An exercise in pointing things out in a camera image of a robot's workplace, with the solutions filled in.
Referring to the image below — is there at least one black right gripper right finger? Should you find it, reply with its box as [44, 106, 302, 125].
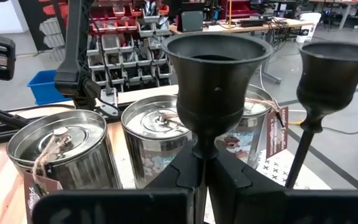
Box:
[208, 149, 287, 224]

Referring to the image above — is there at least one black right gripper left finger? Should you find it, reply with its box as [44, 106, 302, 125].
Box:
[144, 141, 209, 224]

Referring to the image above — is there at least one silver printed candle tin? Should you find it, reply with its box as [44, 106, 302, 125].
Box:
[6, 108, 124, 223]
[120, 95, 196, 190]
[214, 83, 290, 170]

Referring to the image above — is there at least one white perforated metal shelf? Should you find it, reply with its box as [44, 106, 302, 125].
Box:
[110, 121, 333, 224]

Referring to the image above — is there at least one blue plastic bin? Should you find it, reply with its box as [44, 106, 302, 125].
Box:
[26, 68, 72, 106]

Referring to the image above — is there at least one red grey parts bin rack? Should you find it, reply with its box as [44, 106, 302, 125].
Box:
[39, 0, 174, 93]

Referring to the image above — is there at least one wooden workbench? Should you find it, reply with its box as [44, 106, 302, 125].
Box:
[168, 17, 316, 85]

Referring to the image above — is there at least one white plastic bucket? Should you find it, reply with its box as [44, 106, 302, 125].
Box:
[295, 12, 323, 45]

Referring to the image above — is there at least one red tool cabinet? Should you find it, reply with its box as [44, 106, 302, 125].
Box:
[218, 0, 258, 20]

